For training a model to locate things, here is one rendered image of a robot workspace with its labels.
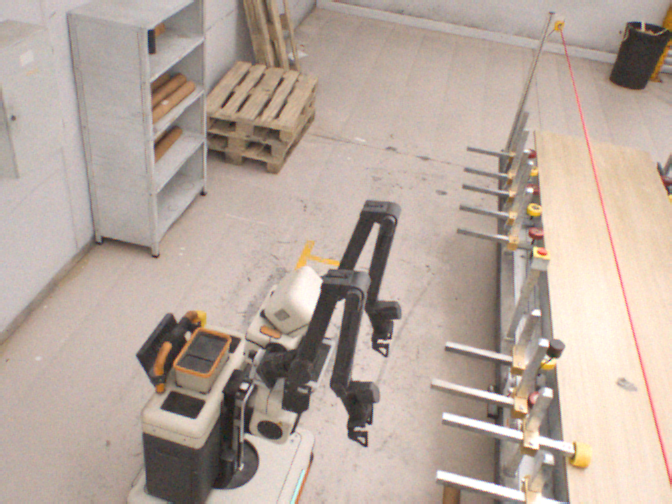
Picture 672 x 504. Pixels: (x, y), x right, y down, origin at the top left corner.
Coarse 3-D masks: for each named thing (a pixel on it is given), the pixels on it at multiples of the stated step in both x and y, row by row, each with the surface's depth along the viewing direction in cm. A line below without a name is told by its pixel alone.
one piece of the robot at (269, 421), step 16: (272, 288) 233; (256, 320) 218; (256, 336) 214; (272, 336) 214; (288, 336) 216; (304, 336) 237; (256, 400) 238; (272, 400) 235; (256, 416) 243; (272, 416) 240; (288, 416) 241; (256, 432) 248; (272, 432) 245; (288, 432) 243
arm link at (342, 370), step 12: (348, 300) 178; (348, 312) 184; (360, 312) 183; (348, 324) 187; (348, 336) 190; (348, 348) 192; (336, 360) 196; (348, 360) 195; (336, 372) 198; (348, 372) 197; (348, 384) 202
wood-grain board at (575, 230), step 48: (576, 144) 449; (576, 192) 392; (624, 192) 400; (576, 240) 348; (624, 240) 354; (576, 288) 313; (576, 336) 284; (624, 336) 288; (576, 384) 260; (576, 432) 240; (624, 432) 243; (576, 480) 223; (624, 480) 226
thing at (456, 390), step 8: (432, 384) 256; (440, 384) 256; (448, 384) 257; (448, 392) 257; (456, 392) 256; (464, 392) 255; (472, 392) 255; (480, 392) 256; (480, 400) 255; (488, 400) 254; (496, 400) 254; (504, 400) 254; (512, 400) 254; (528, 408) 252
